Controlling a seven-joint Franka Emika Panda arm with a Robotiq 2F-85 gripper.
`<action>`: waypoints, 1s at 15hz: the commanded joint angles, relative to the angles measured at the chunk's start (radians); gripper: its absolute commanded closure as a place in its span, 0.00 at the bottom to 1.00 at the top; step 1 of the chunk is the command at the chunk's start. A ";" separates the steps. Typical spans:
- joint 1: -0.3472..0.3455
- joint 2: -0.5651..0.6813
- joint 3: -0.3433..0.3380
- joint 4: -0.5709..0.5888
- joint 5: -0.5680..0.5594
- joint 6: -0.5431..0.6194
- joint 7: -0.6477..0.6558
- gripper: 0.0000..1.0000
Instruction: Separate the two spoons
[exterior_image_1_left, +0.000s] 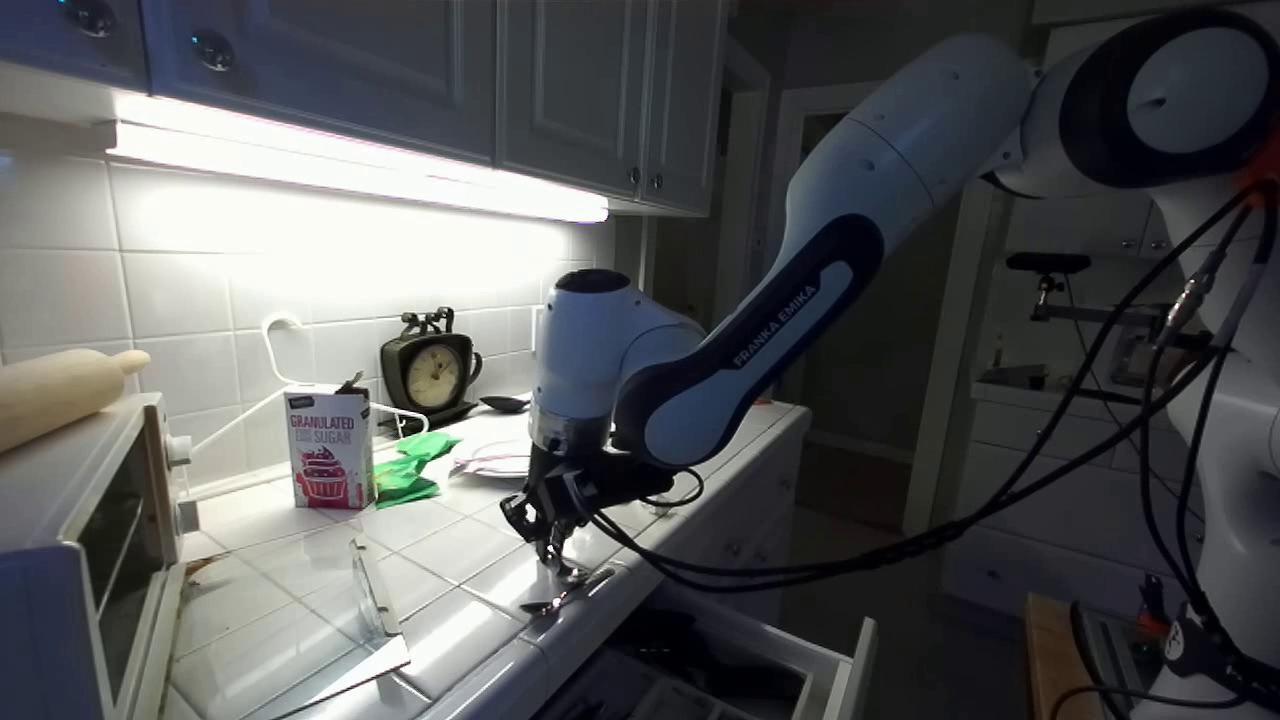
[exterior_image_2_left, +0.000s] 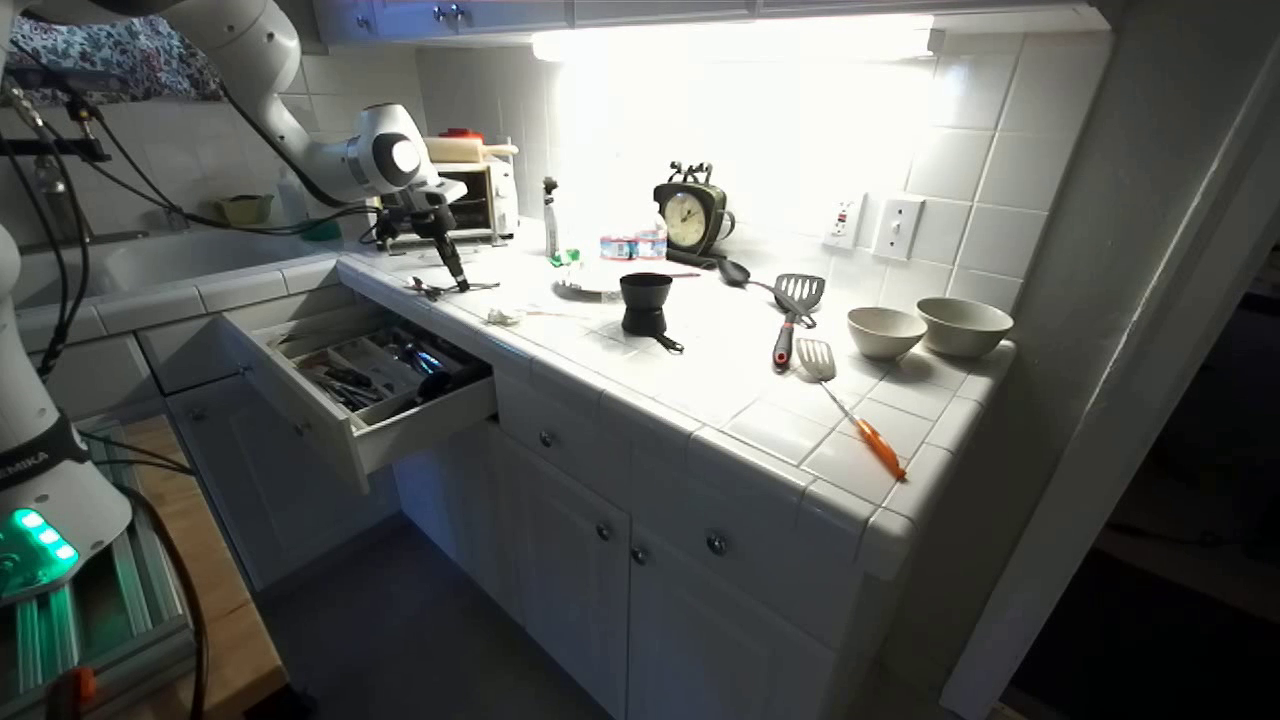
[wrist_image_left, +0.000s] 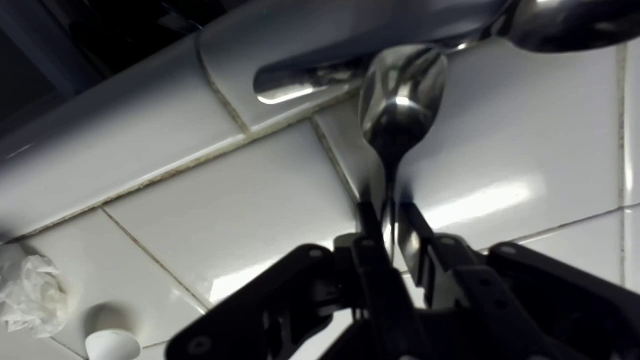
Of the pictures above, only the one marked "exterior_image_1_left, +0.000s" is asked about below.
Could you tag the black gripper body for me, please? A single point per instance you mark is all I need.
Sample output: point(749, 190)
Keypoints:
point(565, 489)

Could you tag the metal spoon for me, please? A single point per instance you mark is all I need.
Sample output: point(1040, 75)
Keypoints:
point(554, 589)

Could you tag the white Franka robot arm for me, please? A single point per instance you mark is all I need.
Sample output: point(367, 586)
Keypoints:
point(881, 163)

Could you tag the white plate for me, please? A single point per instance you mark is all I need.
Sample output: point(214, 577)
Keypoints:
point(490, 463)

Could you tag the black ladle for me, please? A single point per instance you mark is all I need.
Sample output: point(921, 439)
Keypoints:
point(504, 403)

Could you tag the green cloth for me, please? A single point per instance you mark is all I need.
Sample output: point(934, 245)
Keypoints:
point(405, 467)

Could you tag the black twin-bell alarm clock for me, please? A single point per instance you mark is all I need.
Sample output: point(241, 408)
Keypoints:
point(429, 371)

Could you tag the white carton with red print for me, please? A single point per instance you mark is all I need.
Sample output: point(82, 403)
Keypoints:
point(324, 445)

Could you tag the open white cutlery drawer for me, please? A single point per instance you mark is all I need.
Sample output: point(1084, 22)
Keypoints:
point(800, 673)

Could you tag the under-cabinet strip light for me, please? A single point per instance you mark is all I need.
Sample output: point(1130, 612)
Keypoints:
point(345, 166)

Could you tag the white toaster oven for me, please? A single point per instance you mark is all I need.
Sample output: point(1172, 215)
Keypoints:
point(82, 535)

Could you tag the wooden rolling pin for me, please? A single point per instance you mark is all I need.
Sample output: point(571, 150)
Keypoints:
point(65, 391)

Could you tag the dark round cabinet knob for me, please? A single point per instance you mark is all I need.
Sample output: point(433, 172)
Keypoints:
point(85, 14)
point(209, 51)

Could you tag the blue-grey upper wall cabinet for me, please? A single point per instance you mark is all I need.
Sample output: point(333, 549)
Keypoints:
point(574, 83)

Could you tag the black metal bar mount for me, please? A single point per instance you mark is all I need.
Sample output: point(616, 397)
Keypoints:
point(1046, 260)

